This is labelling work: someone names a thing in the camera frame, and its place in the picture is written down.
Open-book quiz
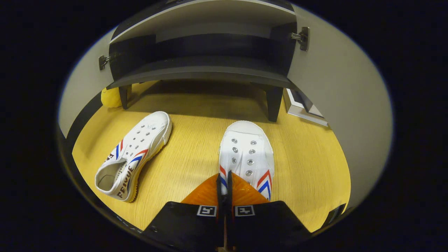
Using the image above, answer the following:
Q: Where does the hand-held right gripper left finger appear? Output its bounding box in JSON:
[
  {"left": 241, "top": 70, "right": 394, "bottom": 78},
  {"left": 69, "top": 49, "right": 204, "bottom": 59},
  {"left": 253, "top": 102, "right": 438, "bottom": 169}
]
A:
[{"left": 142, "top": 173, "right": 224, "bottom": 252}]

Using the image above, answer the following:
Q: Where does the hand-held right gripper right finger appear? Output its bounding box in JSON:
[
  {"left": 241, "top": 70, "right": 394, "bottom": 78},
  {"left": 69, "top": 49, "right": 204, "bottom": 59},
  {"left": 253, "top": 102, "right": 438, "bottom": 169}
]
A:
[{"left": 227, "top": 170, "right": 312, "bottom": 252}]

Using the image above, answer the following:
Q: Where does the white canvas shoe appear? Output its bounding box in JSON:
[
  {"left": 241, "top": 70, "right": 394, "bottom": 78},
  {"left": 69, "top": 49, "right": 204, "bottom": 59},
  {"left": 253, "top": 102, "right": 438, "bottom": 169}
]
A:
[
  {"left": 219, "top": 121, "right": 275, "bottom": 202},
  {"left": 95, "top": 111, "right": 173, "bottom": 203}
]

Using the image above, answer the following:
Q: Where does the grey shoe cabinet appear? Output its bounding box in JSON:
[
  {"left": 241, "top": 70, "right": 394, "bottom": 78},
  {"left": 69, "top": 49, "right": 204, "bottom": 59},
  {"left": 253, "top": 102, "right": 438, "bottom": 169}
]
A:
[{"left": 107, "top": 0, "right": 298, "bottom": 122}]

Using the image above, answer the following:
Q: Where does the grey shoe cabinet door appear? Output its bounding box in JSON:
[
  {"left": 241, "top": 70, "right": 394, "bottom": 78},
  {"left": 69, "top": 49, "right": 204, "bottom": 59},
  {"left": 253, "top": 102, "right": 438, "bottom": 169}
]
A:
[
  {"left": 287, "top": 5, "right": 394, "bottom": 210},
  {"left": 58, "top": 28, "right": 118, "bottom": 139}
]

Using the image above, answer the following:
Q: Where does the yellow plush toy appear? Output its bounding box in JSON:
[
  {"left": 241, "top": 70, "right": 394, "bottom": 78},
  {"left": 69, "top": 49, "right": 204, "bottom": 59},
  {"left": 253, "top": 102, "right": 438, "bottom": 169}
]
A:
[{"left": 101, "top": 87, "right": 123, "bottom": 108}]

